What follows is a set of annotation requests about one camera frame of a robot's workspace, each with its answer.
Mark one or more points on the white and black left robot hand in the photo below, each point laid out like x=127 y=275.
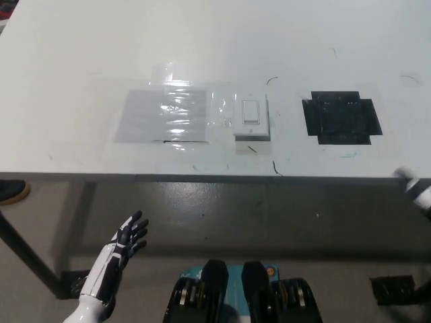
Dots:
x=111 y=259

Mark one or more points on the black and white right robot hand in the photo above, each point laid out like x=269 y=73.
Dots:
x=413 y=188

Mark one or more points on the white wall light switch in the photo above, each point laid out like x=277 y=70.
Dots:
x=252 y=116

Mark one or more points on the black tape square patch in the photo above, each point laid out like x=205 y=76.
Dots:
x=340 y=117

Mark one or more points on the black shoe tan sole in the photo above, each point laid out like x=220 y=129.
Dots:
x=13 y=191

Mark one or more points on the clear plastic film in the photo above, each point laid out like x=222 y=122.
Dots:
x=220 y=107

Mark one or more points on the red background object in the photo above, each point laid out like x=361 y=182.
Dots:
x=6 y=8

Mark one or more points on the black metal table frame bar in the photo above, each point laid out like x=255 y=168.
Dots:
x=30 y=255

